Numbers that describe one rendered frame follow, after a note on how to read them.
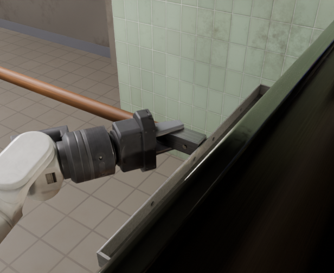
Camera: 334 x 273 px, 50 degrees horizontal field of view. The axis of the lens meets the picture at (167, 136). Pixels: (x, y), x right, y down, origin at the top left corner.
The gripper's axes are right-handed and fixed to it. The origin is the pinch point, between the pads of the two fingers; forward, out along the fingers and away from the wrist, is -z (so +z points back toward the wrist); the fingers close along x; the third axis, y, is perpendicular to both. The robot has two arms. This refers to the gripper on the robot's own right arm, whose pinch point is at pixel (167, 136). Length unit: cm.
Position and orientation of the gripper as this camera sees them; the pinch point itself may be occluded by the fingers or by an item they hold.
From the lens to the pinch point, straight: 65.8
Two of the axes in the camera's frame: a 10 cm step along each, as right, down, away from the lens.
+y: -3.7, -5.3, 7.6
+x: 0.0, -8.2, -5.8
